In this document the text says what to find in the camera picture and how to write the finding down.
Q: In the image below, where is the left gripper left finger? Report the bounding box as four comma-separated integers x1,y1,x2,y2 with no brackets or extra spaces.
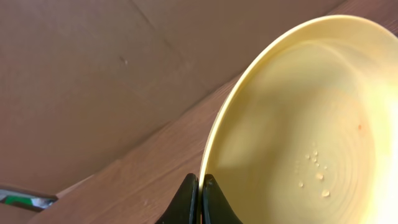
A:
155,173,198,224

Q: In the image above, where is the brown cardboard panel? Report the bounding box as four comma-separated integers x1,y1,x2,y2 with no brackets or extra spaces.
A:
1,0,339,194

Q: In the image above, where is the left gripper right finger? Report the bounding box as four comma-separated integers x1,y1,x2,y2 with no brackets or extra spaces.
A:
201,174,243,224

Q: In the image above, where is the yellow plate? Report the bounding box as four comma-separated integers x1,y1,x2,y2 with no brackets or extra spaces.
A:
200,15,397,223

